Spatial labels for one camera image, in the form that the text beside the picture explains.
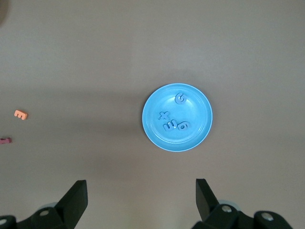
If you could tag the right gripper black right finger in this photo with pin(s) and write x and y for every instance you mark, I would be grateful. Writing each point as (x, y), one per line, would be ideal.
(207, 202)

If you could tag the orange letter E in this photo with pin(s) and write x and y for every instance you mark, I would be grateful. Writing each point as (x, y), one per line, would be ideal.
(20, 114)

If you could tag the blue digit six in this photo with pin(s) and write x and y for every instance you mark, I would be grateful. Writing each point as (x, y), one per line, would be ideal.
(186, 124)

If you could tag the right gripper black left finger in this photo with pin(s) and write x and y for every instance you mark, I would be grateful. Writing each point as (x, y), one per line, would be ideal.
(71, 205)

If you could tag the blue letter m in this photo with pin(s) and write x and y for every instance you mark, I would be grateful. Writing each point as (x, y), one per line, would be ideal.
(169, 126)

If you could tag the blue letter x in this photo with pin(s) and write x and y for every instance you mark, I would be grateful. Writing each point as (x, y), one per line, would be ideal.
(164, 115)

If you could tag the blue letter G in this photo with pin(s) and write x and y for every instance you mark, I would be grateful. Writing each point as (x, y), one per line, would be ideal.
(176, 99)

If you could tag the blue plate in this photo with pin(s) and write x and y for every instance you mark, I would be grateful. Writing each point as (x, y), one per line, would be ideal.
(190, 136)

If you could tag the dark red letter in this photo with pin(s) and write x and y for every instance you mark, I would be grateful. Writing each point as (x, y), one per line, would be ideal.
(6, 140)

